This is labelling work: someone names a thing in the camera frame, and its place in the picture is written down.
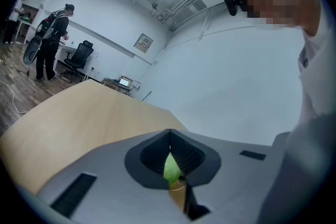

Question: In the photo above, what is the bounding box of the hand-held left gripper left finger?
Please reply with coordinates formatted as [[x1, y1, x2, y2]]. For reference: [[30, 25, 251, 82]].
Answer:
[[36, 129, 190, 224]]

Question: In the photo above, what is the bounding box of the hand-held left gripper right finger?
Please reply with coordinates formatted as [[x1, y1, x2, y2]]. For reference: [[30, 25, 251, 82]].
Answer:
[[169, 129, 290, 224]]

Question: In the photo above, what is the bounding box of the green leafy vegetable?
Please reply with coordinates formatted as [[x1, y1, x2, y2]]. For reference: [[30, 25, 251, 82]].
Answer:
[[163, 152, 185, 185]]

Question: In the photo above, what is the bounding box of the light wooden table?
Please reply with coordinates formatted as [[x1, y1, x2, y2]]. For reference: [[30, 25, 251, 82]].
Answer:
[[0, 79, 188, 195]]

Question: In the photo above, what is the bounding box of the low equipment cart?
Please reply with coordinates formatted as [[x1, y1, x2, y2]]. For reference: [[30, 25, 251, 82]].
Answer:
[[101, 76, 142, 95]]

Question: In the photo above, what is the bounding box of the open laptop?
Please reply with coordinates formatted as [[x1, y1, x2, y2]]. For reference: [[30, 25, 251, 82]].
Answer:
[[118, 76, 131, 88]]

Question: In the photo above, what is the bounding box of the black office chair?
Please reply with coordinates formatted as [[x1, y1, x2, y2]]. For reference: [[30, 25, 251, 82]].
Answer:
[[59, 40, 95, 84]]

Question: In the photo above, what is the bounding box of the white desk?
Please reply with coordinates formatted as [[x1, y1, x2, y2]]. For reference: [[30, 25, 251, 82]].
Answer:
[[53, 41, 81, 72]]

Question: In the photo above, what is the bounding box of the person's white shirt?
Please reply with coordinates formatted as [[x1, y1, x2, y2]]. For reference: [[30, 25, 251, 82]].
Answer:
[[297, 0, 336, 126]]

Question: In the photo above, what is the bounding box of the white table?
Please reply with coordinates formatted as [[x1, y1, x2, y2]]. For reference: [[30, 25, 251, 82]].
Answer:
[[16, 17, 39, 46]]

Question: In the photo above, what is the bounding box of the person's head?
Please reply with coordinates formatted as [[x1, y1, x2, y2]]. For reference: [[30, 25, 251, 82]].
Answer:
[[236, 0, 322, 37]]

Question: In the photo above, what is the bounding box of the white floor cable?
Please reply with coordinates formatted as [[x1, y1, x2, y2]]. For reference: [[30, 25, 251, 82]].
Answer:
[[0, 80, 29, 114]]

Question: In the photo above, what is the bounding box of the grey wall electrical panel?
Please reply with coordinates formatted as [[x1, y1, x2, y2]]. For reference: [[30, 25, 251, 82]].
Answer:
[[133, 33, 154, 54]]

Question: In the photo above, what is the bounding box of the black head camera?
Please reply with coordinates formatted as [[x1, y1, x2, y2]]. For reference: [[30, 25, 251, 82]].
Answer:
[[223, 0, 244, 17]]

